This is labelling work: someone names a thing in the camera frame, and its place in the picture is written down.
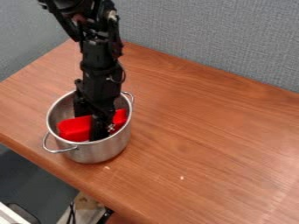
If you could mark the red rectangular block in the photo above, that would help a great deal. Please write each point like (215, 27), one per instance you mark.
(75, 129)

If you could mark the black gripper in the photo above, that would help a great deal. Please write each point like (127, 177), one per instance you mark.
(96, 91)

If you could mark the white object bottom left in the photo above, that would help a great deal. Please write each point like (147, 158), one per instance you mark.
(12, 214)

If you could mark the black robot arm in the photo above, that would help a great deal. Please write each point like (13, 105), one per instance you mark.
(91, 23)

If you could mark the table leg bracket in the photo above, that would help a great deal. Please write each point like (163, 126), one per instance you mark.
(85, 211)

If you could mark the stainless steel pot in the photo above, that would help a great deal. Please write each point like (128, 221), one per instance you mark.
(85, 152)

